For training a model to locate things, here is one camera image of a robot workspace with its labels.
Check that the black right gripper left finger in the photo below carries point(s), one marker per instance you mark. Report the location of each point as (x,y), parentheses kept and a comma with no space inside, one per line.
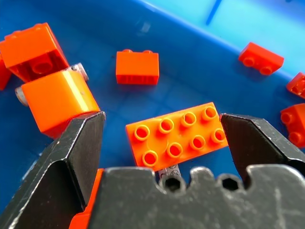
(47,171)

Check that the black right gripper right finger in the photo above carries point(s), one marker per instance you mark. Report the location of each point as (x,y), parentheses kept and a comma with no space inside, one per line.
(257,143)

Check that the blue plastic bin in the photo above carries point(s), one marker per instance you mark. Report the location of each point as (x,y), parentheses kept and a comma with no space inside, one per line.
(186,78)

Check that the orange two-stud small brick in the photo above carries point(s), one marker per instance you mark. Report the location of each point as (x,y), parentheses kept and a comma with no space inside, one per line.
(297,86)
(137,66)
(262,57)
(294,121)

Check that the orange toy brick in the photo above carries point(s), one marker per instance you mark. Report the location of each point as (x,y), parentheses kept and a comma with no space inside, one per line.
(3,74)
(91,190)

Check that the orange smooth curved brick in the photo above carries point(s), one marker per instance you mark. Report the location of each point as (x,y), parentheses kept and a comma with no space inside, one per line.
(54,102)

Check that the orange eight-stud flat brick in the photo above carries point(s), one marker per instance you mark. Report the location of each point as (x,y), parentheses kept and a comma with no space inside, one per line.
(176,136)

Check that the orange hollow upturned brick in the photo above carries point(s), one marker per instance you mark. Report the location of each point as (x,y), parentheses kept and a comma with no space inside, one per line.
(28,47)

